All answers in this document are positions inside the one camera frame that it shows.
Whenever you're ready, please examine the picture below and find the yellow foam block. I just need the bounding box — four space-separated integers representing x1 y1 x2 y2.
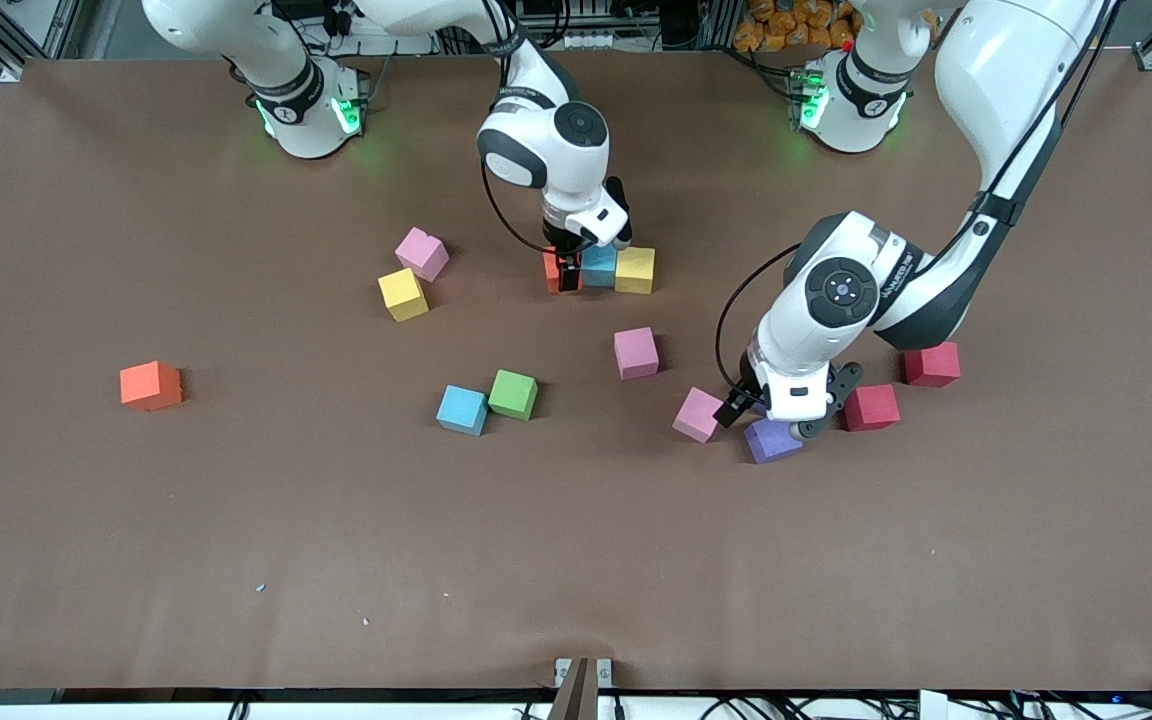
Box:
615 247 656 295
378 268 430 323

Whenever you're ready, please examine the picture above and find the pile of orange items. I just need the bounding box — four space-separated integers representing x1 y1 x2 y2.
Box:
733 0 862 53

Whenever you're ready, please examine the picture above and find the blue foam block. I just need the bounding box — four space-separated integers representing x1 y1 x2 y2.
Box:
581 245 619 289
436 385 490 437

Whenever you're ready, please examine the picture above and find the purple foam block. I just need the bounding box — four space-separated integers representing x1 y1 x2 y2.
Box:
744 418 805 465

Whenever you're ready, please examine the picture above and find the white power strip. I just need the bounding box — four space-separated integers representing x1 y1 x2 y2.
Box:
526 0 629 51

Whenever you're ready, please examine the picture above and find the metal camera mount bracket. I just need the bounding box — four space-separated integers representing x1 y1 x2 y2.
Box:
554 657 614 720

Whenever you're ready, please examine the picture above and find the red foam block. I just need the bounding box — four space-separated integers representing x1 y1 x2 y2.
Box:
843 384 902 433
901 342 962 388

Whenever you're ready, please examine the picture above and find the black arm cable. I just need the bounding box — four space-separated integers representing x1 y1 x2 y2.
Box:
715 245 803 401
480 160 547 253

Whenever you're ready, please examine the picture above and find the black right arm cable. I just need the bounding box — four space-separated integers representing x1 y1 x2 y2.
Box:
480 160 547 253

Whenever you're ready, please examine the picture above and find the dusty pink foam block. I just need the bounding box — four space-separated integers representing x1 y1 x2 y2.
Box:
395 227 450 282
614 326 660 380

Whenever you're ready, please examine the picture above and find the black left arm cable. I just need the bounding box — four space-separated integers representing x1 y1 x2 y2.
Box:
715 245 803 401

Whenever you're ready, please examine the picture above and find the bright pink foam block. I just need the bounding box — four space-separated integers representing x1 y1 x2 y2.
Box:
673 387 728 444

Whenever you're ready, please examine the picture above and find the green foam block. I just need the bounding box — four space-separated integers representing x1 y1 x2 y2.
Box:
488 370 540 421

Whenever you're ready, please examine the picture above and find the paper table cover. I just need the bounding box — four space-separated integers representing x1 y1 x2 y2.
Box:
0 50 1152 693

